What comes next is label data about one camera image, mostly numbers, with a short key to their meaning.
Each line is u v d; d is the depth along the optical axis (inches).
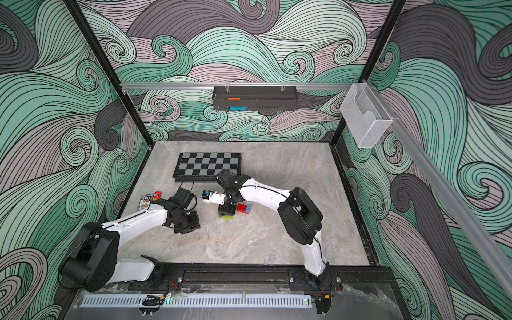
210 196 29.9
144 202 36.4
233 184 26.3
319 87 38.0
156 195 37.4
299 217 20.1
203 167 40.9
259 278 29.4
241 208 35.4
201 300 27.4
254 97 36.8
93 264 16.3
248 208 35.5
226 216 35.3
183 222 29.1
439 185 21.2
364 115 30.4
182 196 28.5
